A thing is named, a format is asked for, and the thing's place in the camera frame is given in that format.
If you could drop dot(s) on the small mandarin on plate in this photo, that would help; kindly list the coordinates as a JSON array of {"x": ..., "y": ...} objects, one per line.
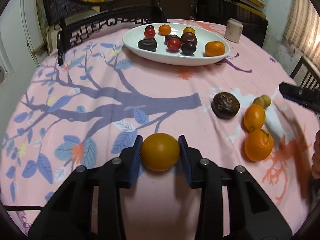
[{"x": 164, "y": 30}]

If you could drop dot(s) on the orange mandarin with stem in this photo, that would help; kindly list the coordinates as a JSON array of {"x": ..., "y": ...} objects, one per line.
[{"x": 258, "y": 145}]

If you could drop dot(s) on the large orange mandarin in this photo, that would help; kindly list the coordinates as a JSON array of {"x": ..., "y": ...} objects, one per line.
[{"x": 214, "y": 48}]

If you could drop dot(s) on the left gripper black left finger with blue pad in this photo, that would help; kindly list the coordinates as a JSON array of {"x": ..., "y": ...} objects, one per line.
[{"x": 87, "y": 205}]

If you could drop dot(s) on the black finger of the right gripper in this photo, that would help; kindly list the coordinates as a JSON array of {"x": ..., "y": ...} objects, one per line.
[{"x": 307, "y": 98}]

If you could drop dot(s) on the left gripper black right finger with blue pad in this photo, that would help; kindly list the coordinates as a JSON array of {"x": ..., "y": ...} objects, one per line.
[{"x": 233, "y": 205}]

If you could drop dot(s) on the white oval plate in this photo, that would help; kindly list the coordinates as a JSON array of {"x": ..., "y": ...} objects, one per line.
[{"x": 162, "y": 54}]

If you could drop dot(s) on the person's hand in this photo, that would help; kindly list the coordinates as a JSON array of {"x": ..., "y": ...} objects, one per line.
[{"x": 315, "y": 170}]

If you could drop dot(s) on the pink tree-print tablecloth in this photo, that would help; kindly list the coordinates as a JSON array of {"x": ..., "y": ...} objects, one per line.
[{"x": 94, "y": 105}]

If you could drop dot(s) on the wooden chair at right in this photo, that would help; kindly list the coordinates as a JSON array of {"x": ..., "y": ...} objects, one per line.
[{"x": 306, "y": 74}]

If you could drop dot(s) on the orange kumquat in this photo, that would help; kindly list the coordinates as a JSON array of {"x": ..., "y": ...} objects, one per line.
[{"x": 254, "y": 117}]

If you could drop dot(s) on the white paper cup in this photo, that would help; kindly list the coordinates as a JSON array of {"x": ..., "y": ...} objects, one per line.
[{"x": 233, "y": 30}]

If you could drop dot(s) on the orange round fruit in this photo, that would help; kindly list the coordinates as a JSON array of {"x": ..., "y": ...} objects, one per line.
[{"x": 160, "y": 152}]

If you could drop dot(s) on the yellow kumquat on plate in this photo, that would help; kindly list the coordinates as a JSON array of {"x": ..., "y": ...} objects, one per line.
[{"x": 189, "y": 30}]

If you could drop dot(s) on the red cherry tomato on plate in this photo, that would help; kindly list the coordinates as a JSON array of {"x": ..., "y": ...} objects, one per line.
[{"x": 149, "y": 33}]

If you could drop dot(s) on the brown longan fruit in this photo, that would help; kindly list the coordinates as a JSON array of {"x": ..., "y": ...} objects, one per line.
[
  {"x": 267, "y": 100},
  {"x": 259, "y": 101}
]

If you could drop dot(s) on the dark purple passion fruit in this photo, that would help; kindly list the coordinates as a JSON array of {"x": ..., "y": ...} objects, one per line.
[{"x": 225, "y": 105}]

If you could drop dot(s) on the dark red plum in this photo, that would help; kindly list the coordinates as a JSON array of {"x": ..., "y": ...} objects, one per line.
[{"x": 188, "y": 37}]

